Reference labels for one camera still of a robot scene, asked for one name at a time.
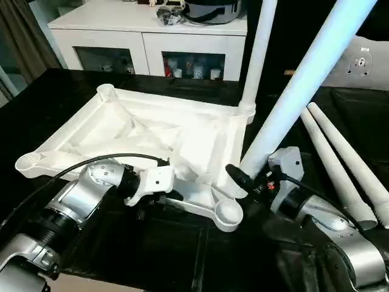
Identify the white plastic table top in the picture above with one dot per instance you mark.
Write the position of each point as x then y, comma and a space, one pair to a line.
152, 134

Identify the white plastic table leg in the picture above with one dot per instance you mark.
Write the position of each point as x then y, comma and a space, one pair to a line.
304, 79
260, 55
358, 164
334, 170

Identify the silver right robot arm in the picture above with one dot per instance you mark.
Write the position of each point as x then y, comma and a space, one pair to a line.
340, 237

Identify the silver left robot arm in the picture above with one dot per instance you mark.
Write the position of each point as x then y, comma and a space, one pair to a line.
67, 207

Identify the black work mat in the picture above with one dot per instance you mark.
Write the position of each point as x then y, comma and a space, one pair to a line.
200, 261

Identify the black cabinet with gold label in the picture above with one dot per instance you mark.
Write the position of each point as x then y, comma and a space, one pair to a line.
292, 36

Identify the white cabinet with glass doors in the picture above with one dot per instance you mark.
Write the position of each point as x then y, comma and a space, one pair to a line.
121, 36

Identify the dark clutter pile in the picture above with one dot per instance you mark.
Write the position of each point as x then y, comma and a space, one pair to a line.
170, 13

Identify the grey brown curtain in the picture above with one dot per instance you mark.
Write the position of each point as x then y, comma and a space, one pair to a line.
24, 42

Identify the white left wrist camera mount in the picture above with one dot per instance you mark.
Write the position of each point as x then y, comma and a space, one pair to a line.
152, 181

